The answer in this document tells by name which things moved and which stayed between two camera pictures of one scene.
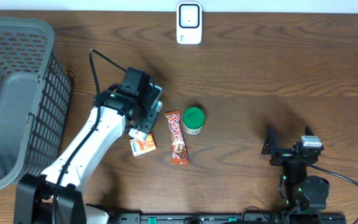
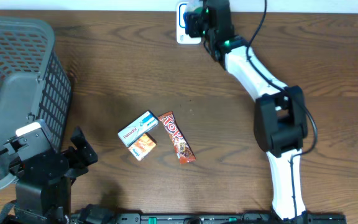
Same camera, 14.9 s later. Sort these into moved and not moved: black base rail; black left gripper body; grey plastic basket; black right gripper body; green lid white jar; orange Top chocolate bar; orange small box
Moved: black left gripper body; orange small box; orange Top chocolate bar; green lid white jar; black right gripper body
Not moved: black base rail; grey plastic basket
